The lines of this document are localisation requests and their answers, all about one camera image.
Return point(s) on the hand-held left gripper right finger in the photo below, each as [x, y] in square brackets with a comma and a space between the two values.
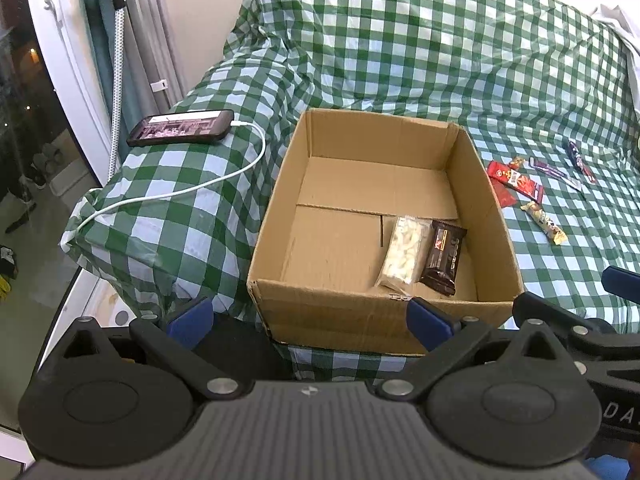
[429, 321]

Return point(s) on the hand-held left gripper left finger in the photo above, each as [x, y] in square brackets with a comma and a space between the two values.
[192, 321]

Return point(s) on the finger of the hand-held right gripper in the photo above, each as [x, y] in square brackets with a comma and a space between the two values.
[621, 284]
[542, 309]

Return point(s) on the gold snack packet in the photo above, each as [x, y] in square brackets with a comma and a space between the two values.
[545, 222]

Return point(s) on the brown cardboard box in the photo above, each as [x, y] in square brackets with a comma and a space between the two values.
[345, 260]

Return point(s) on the red and blue snack packet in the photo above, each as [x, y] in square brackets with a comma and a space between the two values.
[526, 189]

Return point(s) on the purple and white snack packet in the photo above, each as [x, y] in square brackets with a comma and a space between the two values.
[555, 171]

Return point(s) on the small red snack packet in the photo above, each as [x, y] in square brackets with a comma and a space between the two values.
[497, 180]

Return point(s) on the dark brown snack packet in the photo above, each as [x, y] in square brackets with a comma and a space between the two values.
[442, 260]

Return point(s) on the white nut bar packet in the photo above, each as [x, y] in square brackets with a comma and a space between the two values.
[402, 255]

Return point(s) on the white spotted object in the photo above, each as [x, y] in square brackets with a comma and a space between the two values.
[117, 312]

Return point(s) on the yellow and black object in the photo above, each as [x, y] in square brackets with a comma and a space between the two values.
[6, 272]

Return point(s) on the black smartphone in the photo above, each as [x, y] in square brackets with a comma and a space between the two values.
[180, 127]

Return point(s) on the grey slipper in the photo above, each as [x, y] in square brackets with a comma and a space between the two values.
[54, 154]
[41, 162]

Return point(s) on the white curtain clip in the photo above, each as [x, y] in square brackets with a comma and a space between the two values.
[158, 85]

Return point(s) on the white printed cloth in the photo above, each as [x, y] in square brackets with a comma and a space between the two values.
[629, 45]

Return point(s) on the teal curtain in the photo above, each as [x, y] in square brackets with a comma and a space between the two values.
[102, 60]

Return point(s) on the green checked cloth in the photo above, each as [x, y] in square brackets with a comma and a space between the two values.
[400, 35]

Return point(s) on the grey curtain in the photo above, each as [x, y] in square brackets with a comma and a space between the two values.
[155, 20]

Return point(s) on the white door frame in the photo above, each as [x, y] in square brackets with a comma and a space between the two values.
[70, 60]

